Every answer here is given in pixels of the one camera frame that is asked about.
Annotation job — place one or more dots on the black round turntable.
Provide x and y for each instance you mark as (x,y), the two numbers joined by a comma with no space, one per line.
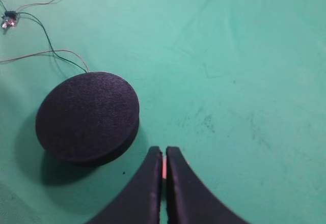
(89,119)

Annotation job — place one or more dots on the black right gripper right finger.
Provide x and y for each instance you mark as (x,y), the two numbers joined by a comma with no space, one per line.
(188,199)

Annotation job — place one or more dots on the pink cube block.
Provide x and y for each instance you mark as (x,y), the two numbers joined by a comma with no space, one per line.
(164,169)

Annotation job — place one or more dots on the small motor controller board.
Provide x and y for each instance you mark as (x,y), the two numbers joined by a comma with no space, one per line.
(9,19)

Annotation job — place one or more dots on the green table cloth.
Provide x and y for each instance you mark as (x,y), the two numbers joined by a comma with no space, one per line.
(237,85)

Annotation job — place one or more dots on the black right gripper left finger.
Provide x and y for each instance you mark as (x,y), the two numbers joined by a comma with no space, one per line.
(139,201)

